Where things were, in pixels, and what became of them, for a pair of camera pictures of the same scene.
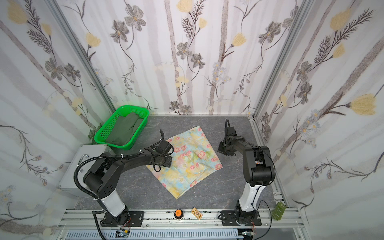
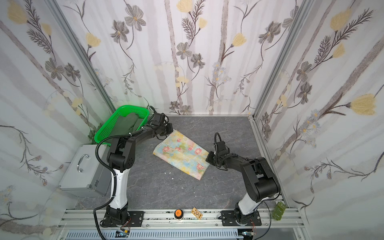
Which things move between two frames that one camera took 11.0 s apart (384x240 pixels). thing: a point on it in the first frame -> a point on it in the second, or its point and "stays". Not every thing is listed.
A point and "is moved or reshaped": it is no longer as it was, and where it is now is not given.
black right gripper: (225, 147) -> (214, 159)
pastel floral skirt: (193, 158) is moved or reshaped
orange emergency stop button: (178, 213) stays
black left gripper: (166, 161) -> (166, 129)
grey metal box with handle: (68, 185) stays
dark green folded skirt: (125, 127) stays
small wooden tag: (196, 213) stays
